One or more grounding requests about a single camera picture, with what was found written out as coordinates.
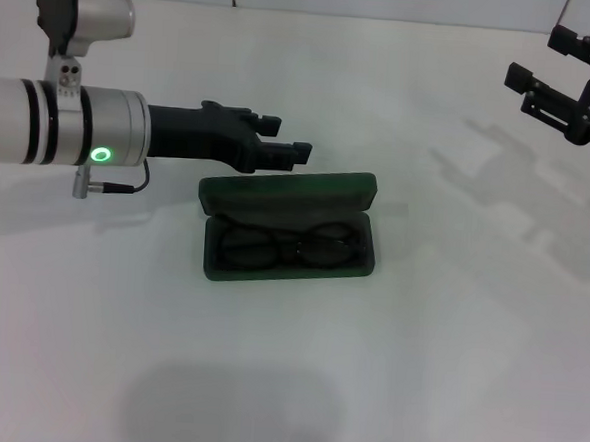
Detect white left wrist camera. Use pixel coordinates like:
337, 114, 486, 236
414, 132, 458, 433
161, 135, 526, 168
27, 0, 138, 105

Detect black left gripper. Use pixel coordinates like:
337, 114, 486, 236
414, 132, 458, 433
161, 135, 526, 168
144, 95, 317, 179

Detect black glasses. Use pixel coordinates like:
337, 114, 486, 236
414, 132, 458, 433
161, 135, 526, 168
215, 214, 370, 277

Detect green glasses case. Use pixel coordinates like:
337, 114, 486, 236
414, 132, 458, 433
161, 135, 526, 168
191, 161, 382, 293

